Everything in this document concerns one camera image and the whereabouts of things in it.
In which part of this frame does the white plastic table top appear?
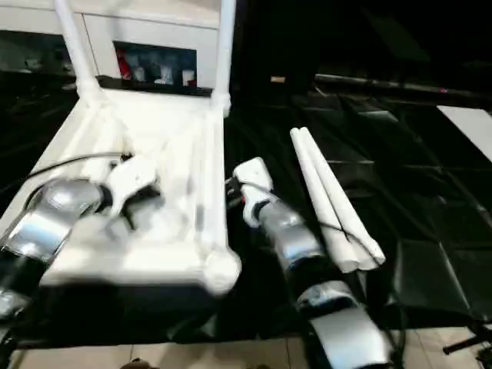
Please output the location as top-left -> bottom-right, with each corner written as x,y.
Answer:
0,86 -> 243,297

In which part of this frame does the white sideboard with glass doors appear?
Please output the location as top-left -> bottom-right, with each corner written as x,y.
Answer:
0,0 -> 231,92

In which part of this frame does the black work mat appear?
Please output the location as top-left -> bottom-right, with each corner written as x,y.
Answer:
0,68 -> 492,347

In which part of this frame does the grey metal rod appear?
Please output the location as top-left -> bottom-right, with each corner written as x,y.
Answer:
314,73 -> 492,102

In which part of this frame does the black backdrop cloth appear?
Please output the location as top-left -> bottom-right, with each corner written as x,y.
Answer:
230,0 -> 492,99

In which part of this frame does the white flat panel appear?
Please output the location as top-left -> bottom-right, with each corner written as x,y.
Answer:
437,105 -> 492,157

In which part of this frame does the black floor stand foot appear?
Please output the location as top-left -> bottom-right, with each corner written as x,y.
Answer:
441,329 -> 492,355

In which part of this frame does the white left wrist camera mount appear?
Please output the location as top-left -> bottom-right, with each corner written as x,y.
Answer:
105,155 -> 161,221

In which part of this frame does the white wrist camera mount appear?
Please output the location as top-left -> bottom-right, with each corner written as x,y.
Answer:
232,156 -> 274,228
105,155 -> 161,221

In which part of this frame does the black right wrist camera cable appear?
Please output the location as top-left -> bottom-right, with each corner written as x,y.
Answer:
241,183 -> 408,362

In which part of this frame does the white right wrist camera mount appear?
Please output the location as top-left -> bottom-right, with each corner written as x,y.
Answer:
232,156 -> 274,228

